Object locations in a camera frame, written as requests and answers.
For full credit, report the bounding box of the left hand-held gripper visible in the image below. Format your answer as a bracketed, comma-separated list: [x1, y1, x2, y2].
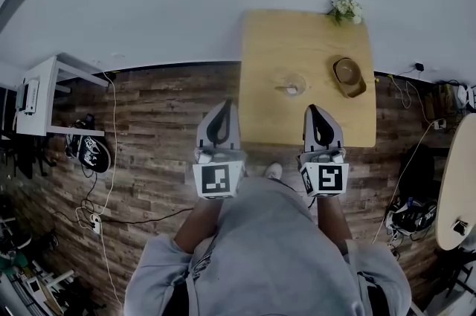
[192, 99, 247, 201]

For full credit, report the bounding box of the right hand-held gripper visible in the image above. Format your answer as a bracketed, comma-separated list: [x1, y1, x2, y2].
[296, 104, 350, 199]

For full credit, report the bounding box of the clear glass cup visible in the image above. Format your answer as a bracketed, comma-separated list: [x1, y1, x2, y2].
[274, 72, 308, 97]

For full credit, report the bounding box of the person's left forearm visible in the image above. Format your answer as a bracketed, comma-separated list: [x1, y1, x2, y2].
[173, 195, 224, 255]

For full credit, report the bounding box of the person's right forearm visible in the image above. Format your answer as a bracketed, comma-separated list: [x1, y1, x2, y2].
[315, 195, 353, 256]

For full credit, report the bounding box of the person's white shoe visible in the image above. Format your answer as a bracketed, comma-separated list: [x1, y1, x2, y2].
[263, 162, 284, 181]

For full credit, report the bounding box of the tan tray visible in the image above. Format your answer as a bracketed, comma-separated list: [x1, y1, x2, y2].
[332, 55, 367, 99]

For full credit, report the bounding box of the brown bowl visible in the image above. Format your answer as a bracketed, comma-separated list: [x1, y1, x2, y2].
[333, 57, 361, 85]

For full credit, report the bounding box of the black backpack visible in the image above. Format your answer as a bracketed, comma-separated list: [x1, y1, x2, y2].
[399, 143, 437, 199]

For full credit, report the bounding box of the black and white gear pile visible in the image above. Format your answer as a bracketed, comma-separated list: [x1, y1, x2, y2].
[385, 195, 439, 239]

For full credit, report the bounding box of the person's grey hoodie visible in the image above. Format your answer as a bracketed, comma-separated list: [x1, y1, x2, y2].
[123, 176, 412, 316]

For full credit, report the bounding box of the black bag with white print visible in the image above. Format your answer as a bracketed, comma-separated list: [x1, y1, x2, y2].
[64, 113, 112, 173]

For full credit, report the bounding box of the white flower bouquet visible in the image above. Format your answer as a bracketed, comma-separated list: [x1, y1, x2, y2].
[326, 0, 364, 26]

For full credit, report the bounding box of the round wooden table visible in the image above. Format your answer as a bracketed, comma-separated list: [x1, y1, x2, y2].
[434, 113, 476, 252]

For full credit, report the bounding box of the white router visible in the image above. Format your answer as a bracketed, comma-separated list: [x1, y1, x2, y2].
[456, 83, 476, 112]

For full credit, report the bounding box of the small white box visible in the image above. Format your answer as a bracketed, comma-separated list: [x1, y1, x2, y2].
[452, 219, 470, 236]

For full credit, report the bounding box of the white shelf unit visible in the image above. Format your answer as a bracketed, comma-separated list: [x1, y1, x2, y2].
[13, 53, 112, 138]

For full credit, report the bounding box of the white ribbed device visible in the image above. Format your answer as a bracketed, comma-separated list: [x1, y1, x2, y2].
[15, 79, 40, 116]

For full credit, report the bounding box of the thin white cable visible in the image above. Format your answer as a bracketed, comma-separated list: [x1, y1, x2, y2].
[371, 120, 437, 245]

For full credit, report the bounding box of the long white cable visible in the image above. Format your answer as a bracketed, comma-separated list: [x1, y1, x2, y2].
[76, 70, 124, 310]

